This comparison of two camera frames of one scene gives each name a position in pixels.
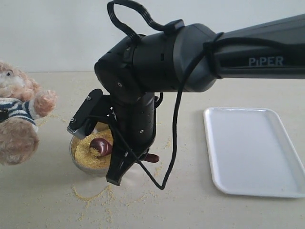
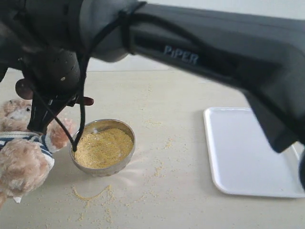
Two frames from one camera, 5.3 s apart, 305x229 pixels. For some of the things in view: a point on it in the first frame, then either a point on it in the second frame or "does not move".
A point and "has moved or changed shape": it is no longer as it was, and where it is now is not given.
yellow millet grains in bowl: x=89 y=157 does not move
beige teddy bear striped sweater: x=25 y=100 has moved or changed shape
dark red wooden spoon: x=99 y=147 to x=24 y=91
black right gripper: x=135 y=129 to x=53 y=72
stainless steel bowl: x=90 y=154 does not move
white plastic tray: x=251 y=152 does not move
